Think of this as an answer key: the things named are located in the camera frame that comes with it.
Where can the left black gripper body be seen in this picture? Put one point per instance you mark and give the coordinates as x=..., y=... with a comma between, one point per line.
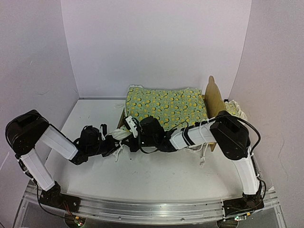
x=110, y=146

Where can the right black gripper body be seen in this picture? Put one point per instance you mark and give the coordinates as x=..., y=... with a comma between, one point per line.
x=132, y=144

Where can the lemon print ruffled mattress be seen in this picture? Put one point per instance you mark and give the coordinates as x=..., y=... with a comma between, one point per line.
x=164, y=107

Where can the wooden pet bed frame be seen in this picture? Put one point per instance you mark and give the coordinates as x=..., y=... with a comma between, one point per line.
x=213, y=99

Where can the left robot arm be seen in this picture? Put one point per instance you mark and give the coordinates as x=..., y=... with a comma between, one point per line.
x=25, y=131

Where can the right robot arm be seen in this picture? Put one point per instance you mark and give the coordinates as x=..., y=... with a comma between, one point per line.
x=229, y=132

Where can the small lemon print pillow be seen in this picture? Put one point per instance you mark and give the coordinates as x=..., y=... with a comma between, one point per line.
x=234, y=109

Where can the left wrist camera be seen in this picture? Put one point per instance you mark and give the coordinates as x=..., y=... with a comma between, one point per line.
x=103, y=131

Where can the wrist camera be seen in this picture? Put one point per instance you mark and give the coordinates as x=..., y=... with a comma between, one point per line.
x=132, y=125
x=103, y=131

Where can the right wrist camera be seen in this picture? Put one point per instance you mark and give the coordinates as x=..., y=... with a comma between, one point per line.
x=132, y=125

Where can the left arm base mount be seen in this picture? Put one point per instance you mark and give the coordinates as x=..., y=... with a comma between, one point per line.
x=54, y=198

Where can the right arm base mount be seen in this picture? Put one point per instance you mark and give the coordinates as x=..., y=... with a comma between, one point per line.
x=245, y=204

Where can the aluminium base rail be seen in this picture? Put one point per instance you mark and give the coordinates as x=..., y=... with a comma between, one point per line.
x=92, y=212

